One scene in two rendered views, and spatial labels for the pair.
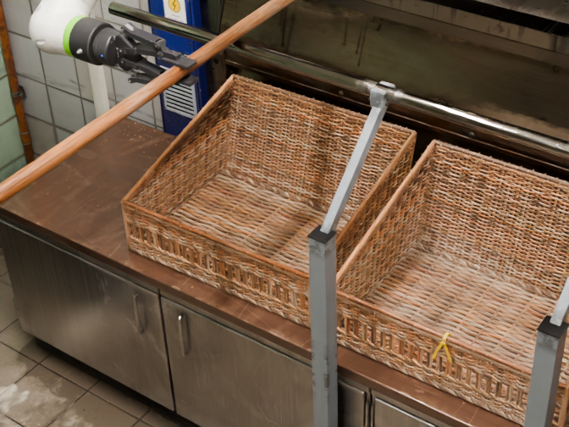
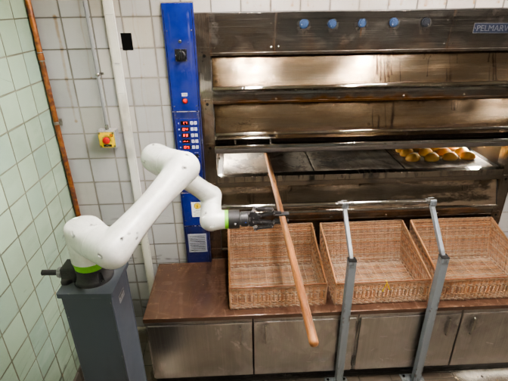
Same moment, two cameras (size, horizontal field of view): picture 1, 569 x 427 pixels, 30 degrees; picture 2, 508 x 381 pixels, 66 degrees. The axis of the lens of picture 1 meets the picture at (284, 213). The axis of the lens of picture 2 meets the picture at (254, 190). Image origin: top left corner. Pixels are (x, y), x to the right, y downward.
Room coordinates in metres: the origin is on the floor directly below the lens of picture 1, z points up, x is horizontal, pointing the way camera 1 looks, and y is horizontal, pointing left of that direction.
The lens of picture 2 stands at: (0.65, 1.36, 2.14)
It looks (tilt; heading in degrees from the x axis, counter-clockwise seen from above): 25 degrees down; 321
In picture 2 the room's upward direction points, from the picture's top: 1 degrees counter-clockwise
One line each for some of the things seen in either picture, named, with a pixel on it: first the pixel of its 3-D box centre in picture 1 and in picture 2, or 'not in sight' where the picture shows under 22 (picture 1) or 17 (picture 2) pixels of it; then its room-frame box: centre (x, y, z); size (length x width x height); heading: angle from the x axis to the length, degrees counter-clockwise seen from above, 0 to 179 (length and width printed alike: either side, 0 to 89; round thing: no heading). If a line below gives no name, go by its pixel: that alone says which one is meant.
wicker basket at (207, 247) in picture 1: (269, 191); (274, 262); (2.10, 0.03, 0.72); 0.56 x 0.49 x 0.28; 54
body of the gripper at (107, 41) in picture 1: (121, 50); (249, 218); (1.97, 0.32, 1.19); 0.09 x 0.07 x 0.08; 54
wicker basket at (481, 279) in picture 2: not in sight; (465, 255); (1.39, -0.92, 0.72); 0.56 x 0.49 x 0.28; 53
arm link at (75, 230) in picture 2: not in sight; (88, 243); (1.98, 1.07, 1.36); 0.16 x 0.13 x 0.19; 14
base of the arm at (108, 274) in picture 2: not in sight; (78, 270); (2.03, 1.11, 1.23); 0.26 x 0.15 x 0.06; 51
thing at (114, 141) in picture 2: not in sight; (108, 137); (2.84, 0.64, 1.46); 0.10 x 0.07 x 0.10; 53
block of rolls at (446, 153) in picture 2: not in sight; (423, 143); (1.98, -1.31, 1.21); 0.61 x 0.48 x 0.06; 143
